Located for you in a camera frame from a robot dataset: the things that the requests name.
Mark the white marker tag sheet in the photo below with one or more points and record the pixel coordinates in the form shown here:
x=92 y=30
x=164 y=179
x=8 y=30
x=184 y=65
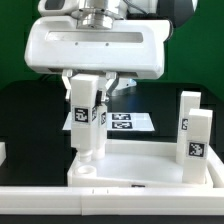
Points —
x=129 y=122

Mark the white left barrier rail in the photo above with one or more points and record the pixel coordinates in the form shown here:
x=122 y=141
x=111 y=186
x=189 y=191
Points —
x=2 y=152

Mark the white barrier rail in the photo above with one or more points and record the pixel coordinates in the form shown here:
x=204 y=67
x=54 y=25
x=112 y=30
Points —
x=111 y=201
x=2 y=152

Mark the white desk tabletop panel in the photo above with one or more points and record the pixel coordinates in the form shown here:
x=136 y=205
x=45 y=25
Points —
x=141 y=164

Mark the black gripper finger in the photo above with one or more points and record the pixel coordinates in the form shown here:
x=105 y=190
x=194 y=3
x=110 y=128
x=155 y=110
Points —
x=107 y=85
x=66 y=78

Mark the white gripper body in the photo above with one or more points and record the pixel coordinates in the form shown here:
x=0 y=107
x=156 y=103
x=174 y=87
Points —
x=132 y=48

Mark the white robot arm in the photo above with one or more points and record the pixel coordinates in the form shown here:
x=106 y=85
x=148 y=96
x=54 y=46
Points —
x=100 y=14

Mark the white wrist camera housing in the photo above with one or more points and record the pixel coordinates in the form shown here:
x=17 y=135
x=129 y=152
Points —
x=57 y=7

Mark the white front barrier rail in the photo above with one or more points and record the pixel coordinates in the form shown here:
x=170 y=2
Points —
x=111 y=201

